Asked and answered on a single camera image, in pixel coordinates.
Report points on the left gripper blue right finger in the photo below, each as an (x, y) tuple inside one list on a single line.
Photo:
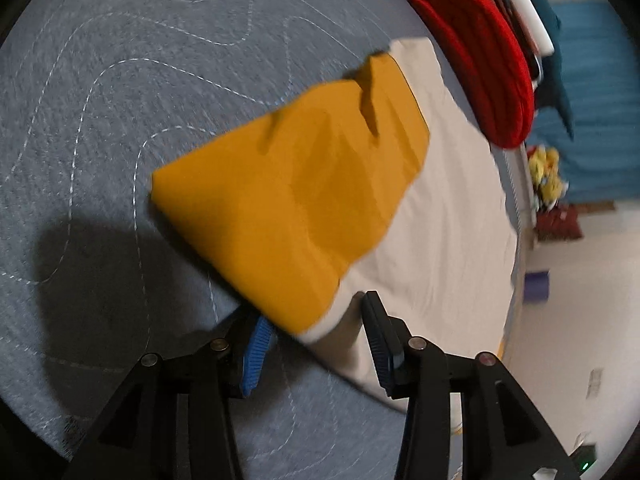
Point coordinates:
[(388, 339)]

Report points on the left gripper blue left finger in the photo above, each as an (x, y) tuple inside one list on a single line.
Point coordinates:
[(259, 344)]

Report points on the beige and orange hooded jacket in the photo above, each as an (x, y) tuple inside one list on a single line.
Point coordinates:
[(382, 180)]

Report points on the dark red cushion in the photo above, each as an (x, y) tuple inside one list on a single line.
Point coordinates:
[(559, 224)]

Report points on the yellow plush toys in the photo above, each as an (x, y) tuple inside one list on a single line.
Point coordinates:
[(544, 171)]

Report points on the red folded blanket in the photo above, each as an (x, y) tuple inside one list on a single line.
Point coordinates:
[(488, 62)]

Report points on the blue curtain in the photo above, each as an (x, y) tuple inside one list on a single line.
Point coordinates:
[(600, 73)]

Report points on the white wall switches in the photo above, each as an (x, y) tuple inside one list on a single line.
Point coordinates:
[(594, 382)]

